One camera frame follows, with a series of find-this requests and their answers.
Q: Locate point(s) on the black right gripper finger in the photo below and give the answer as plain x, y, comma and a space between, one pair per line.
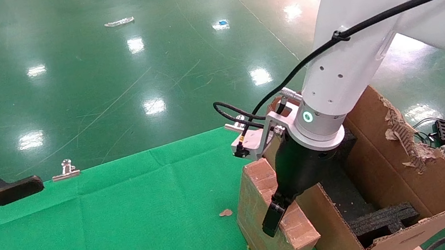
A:
275, 216

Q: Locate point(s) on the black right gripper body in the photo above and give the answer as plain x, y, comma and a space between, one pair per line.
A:
299, 171

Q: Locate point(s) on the small long cardboard box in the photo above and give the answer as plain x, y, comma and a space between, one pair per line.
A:
251, 225

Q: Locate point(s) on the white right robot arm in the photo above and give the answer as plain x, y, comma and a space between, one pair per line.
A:
366, 3

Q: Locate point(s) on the small brown cardboard scrap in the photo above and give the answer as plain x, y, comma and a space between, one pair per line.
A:
225, 213

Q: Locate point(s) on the large open cardboard carton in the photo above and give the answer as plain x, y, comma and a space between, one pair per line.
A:
395, 168

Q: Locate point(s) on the silver binder clip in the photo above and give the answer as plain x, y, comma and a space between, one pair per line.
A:
237, 127
66, 174

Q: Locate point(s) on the black foam insert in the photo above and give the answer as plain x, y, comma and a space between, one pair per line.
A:
347, 144
385, 220

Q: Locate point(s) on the green table cloth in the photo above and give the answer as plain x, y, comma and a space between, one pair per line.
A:
131, 232

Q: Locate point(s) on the blue floor litter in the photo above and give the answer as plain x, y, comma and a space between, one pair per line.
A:
222, 22

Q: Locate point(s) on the white plastic floor litter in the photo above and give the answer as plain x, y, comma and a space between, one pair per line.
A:
119, 22

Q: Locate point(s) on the grey metal camera bracket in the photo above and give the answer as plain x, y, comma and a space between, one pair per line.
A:
281, 121

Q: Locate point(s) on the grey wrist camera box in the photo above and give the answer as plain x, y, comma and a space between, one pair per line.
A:
250, 142

